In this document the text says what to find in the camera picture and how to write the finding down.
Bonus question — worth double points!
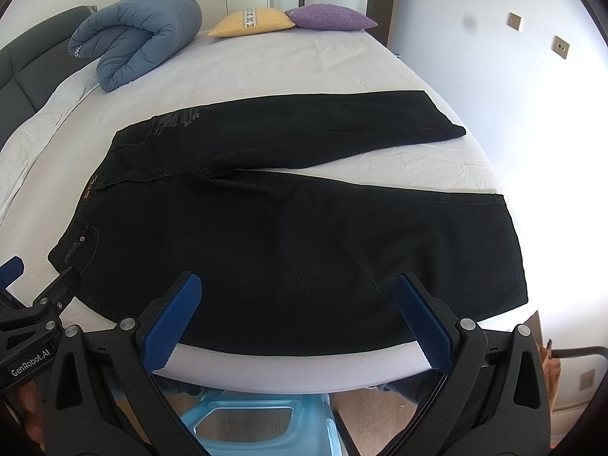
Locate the purple cushion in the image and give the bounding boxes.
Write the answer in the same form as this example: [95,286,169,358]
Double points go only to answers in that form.
[285,3,377,31]

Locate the dark grey headboard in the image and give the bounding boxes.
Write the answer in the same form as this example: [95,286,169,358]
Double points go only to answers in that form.
[0,5,96,146]

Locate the light blue plastic stool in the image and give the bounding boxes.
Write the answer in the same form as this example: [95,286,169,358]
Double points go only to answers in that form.
[181,390,342,456]

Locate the black denim pants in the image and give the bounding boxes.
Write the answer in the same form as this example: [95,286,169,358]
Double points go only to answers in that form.
[48,91,527,356]

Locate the low wall socket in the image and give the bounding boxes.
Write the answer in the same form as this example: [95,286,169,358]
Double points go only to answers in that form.
[579,369,595,391]

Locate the person left hand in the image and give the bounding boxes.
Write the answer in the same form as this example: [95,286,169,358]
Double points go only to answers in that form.
[16,381,45,453]

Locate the wall switch plate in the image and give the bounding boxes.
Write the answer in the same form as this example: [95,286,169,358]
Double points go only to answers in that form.
[507,13,521,31]

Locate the yellow cushion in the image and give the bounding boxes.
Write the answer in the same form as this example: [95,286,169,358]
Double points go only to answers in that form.
[207,7,296,38]

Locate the white bed sheet mattress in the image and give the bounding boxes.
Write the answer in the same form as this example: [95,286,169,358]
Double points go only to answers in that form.
[0,25,505,396]

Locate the wall socket plate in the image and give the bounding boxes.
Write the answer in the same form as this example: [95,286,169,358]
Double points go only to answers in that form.
[551,36,570,60]

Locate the rolled blue duvet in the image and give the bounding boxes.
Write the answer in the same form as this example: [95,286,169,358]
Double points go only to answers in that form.
[68,0,203,93]

